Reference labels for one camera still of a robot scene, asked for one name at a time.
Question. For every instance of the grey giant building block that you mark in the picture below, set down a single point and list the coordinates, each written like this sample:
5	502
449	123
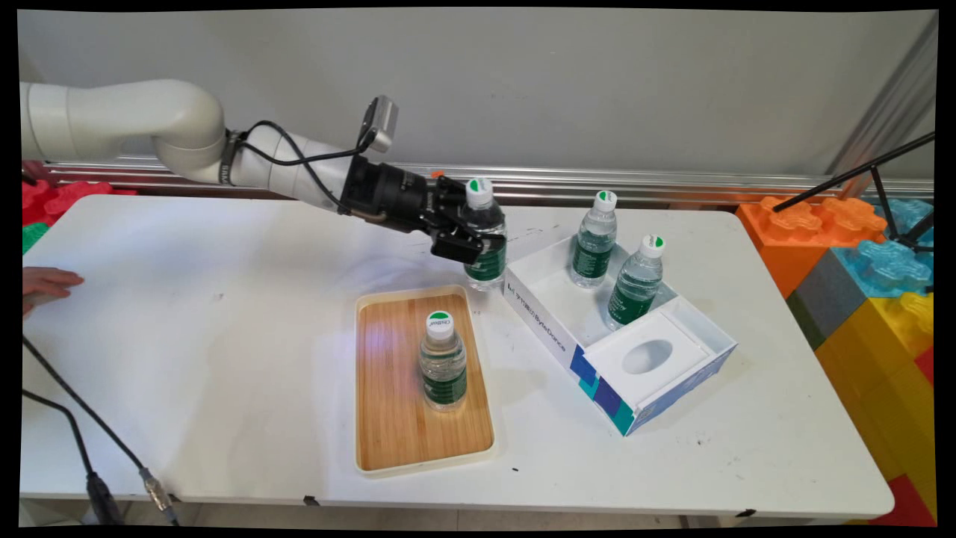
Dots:
825	299

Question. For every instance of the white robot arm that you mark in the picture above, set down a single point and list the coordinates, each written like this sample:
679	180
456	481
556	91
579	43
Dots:
134	119

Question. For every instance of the yellow giant building block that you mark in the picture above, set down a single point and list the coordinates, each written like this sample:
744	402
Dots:
889	381

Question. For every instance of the wooden tray cream rim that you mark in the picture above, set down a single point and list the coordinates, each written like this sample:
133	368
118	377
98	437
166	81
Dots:
388	418

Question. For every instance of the person's hand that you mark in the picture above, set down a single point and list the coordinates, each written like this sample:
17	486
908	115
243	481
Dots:
45	284

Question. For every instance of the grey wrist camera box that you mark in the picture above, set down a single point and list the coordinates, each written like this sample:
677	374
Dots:
381	123

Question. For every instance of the red giant building block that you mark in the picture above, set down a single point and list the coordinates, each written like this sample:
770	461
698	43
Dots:
907	504

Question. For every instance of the water bottle green label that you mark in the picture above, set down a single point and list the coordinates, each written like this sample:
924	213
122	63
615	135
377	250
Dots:
444	373
594	246
489	217
635	288

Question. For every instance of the blue giant building block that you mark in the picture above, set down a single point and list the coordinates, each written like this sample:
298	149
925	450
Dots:
889	265

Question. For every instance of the orange giant building block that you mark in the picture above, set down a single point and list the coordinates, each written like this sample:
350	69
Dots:
784	239

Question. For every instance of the black tripod stand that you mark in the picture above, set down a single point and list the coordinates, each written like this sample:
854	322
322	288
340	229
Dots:
881	190

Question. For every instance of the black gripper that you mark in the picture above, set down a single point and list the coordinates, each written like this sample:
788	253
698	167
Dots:
392	196

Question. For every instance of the red foam block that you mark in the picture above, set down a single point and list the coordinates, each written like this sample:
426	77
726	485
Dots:
52	202

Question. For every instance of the white blue cardboard box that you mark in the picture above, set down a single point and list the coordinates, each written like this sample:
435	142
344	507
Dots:
650	359

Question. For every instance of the green foam block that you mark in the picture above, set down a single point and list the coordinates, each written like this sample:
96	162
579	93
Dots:
31	237

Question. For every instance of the aluminium wall rail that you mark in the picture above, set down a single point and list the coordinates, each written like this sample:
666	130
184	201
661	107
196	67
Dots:
597	185

